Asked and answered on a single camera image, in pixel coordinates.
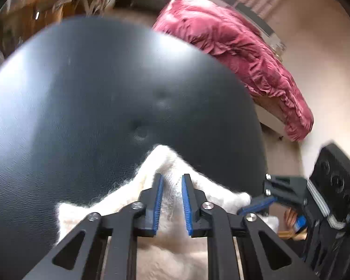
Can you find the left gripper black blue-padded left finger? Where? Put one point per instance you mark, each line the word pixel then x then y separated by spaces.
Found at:
pixel 147 224

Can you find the red ruffled bedspread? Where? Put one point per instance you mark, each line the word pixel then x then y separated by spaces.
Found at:
pixel 229 37

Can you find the cluttered wooden desk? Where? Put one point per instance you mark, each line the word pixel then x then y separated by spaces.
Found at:
pixel 21 19

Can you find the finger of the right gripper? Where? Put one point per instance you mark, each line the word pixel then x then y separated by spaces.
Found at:
pixel 300 224
pixel 258 204

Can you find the black leather seat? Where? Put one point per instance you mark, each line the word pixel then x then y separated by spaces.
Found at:
pixel 83 102

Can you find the cream knitted sweater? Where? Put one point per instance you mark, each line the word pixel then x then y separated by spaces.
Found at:
pixel 172 253

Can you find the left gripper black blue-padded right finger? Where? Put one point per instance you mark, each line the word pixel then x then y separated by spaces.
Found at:
pixel 193 199

